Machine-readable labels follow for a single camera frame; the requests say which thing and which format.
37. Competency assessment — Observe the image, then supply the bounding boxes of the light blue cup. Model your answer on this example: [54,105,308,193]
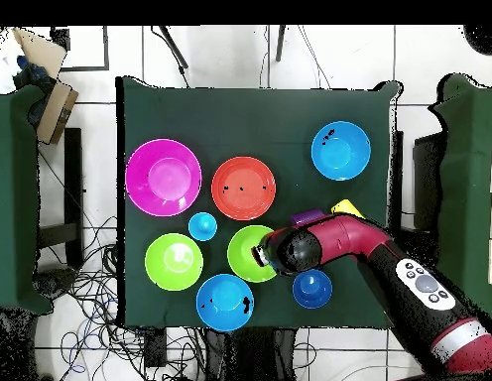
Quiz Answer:
[187,211,218,242]

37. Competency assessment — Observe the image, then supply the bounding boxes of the dark green table cloth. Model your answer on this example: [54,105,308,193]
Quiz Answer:
[116,75,402,330]

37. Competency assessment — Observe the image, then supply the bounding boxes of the black pedestal leg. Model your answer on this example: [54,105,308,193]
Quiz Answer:
[33,268,78,299]

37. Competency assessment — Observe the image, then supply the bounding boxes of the small dark blue bowl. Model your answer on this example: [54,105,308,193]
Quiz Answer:
[292,268,333,310]

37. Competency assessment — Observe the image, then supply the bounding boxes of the orange bowl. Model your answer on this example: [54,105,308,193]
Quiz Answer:
[210,155,278,222]

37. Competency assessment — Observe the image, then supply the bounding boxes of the green cloth side table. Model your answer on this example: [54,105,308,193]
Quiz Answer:
[0,84,53,317]
[428,72,492,311]

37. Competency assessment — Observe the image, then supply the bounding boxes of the purple cup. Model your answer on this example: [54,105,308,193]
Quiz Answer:
[290,208,325,228]

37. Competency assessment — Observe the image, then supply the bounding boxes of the black metal stand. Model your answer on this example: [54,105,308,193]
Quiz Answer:
[37,127,85,271]
[388,130,445,235]

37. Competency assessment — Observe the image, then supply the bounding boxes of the black tripod leg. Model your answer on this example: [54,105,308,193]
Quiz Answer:
[275,25,288,63]
[150,25,190,88]

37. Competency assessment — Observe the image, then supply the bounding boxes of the green bowl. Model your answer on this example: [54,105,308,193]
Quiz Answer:
[144,232,204,292]
[226,224,278,284]

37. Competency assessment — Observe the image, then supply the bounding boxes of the tangled floor cables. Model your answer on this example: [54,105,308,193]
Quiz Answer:
[35,215,207,381]

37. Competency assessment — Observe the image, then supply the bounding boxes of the pink bowl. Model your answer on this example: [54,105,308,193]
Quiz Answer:
[124,138,202,218]

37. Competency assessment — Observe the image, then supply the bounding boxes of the light blue bowl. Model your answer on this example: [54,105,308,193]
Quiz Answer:
[309,120,373,183]
[195,273,255,333]

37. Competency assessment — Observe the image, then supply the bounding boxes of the yellow cup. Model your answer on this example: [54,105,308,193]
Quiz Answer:
[329,198,365,219]

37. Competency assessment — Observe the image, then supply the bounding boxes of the brown cardboard sheet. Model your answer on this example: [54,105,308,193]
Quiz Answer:
[11,27,67,79]

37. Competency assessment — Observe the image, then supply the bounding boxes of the brown cardboard box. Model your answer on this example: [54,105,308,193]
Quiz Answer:
[35,78,79,145]

